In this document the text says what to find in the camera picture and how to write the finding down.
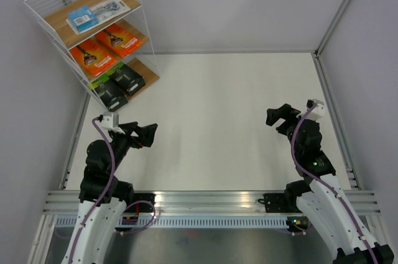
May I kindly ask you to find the middle wooden shelf board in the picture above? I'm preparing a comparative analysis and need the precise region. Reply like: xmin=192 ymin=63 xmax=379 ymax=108
xmin=63 ymin=19 xmax=150 ymax=82

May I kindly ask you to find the top wooden shelf board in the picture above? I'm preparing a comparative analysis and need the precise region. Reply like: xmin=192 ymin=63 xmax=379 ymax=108
xmin=44 ymin=0 xmax=141 ymax=48

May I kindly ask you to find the white Gillette razor pack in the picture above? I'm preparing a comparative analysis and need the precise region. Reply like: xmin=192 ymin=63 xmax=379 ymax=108
xmin=65 ymin=0 xmax=131 ymax=35

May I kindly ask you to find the white wire shelf rack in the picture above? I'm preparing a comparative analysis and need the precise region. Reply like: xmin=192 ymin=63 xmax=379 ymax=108
xmin=24 ymin=0 xmax=159 ymax=111

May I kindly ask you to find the wooden shelf board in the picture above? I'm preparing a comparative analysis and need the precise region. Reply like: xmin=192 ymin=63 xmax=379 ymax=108
xmin=127 ymin=58 xmax=160 ymax=101
xmin=44 ymin=0 xmax=141 ymax=48
xmin=63 ymin=19 xmax=150 ymax=82

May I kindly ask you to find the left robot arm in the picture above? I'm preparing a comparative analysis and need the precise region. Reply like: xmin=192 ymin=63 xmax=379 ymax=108
xmin=62 ymin=116 xmax=158 ymax=263

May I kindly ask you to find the white slotted cable duct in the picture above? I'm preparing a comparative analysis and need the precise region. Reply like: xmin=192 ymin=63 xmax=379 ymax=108
xmin=54 ymin=216 xmax=310 ymax=229

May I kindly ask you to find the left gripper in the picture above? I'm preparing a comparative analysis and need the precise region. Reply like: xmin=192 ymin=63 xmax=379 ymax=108
xmin=107 ymin=122 xmax=157 ymax=174

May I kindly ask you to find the orange razor box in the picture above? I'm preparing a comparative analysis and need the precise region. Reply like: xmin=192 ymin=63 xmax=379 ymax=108
xmin=69 ymin=38 xmax=117 ymax=76
xmin=95 ymin=24 xmax=146 ymax=58

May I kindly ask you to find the bottom wooden shelf board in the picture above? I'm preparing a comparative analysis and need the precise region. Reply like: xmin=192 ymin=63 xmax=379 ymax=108
xmin=127 ymin=58 xmax=160 ymax=101

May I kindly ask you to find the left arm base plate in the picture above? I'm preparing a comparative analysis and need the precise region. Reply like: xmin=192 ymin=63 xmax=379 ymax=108
xmin=128 ymin=192 xmax=155 ymax=214

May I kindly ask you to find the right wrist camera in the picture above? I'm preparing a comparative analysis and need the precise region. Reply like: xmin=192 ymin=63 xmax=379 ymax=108
xmin=306 ymin=99 xmax=326 ymax=121

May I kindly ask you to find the aluminium rail frame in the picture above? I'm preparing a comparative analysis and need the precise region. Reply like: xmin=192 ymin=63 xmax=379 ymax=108
xmin=40 ymin=189 xmax=383 ymax=215

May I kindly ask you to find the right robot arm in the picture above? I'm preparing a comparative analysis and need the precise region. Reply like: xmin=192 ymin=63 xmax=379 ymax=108
xmin=266 ymin=99 xmax=394 ymax=263

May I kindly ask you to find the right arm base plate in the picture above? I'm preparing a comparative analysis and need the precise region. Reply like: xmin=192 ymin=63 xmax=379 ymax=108
xmin=263 ymin=193 xmax=292 ymax=213

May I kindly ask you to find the black green razor box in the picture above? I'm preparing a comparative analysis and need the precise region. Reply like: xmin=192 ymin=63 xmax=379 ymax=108
xmin=88 ymin=73 xmax=128 ymax=112
xmin=107 ymin=62 xmax=146 ymax=96

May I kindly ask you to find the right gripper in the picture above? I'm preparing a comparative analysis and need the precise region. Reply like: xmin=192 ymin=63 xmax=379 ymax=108
xmin=266 ymin=103 xmax=305 ymax=157

